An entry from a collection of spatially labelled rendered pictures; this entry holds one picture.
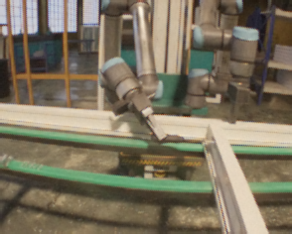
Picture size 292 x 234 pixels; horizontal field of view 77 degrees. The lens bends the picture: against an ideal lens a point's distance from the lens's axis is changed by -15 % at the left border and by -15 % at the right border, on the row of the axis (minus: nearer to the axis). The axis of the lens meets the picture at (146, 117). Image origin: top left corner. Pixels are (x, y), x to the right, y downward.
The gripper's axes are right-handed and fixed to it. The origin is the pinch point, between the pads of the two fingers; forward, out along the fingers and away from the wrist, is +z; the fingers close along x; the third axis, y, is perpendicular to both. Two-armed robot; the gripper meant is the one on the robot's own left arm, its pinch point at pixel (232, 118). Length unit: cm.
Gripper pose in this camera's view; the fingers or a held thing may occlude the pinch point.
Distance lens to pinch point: 85.0
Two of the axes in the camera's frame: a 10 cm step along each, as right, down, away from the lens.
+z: -0.4, 9.2, 3.8
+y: 9.9, 0.8, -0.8
